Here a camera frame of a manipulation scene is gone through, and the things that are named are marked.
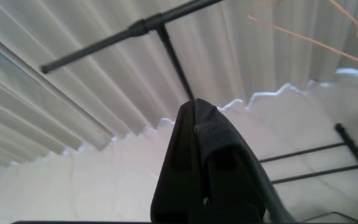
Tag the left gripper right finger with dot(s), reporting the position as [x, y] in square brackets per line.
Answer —
[228, 186]

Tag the pink clothes hanger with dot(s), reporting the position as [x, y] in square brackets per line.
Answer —
[306, 38]

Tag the black clothes rack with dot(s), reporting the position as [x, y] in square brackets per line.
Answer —
[104, 43]

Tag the dark grey t-shirt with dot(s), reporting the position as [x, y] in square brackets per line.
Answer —
[216, 130]

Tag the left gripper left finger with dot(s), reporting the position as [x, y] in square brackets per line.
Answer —
[179, 174]

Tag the white curtain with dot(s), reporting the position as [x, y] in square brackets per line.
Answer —
[73, 109]

